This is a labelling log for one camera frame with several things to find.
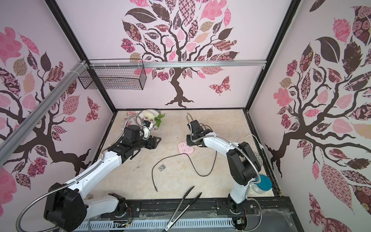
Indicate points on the aluminium rail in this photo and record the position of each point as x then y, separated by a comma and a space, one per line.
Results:
181, 64
16, 138

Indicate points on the floral placemat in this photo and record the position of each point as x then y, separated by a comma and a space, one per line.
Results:
129, 114

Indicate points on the black wire basket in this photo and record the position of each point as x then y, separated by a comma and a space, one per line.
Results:
114, 74

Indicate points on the pink power strip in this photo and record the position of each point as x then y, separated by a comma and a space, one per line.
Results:
183, 147

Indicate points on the white patterned plate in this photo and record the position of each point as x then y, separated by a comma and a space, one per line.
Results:
149, 115

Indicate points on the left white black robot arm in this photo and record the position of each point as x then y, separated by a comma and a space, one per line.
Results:
66, 206

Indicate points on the white flower with leaves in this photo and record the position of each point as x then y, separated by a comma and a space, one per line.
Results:
159, 119

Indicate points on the aluminium rail back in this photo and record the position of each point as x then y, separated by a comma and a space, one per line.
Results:
181, 64

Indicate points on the teal lid jar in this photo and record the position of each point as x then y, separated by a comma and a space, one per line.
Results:
263, 186

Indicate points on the black metal tongs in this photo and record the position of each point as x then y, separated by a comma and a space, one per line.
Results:
176, 215

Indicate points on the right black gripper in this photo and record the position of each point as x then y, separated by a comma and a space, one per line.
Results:
192, 139

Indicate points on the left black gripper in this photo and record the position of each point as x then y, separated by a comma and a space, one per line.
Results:
153, 142

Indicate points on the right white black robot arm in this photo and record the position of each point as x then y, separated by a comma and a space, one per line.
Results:
243, 164

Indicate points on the aluminium rail left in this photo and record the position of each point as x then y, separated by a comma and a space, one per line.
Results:
16, 138

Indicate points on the white slotted cable duct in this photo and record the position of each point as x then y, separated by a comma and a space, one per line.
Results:
154, 225

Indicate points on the patterned round bowl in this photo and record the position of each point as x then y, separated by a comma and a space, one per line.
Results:
259, 158

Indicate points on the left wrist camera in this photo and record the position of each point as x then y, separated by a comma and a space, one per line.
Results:
147, 124

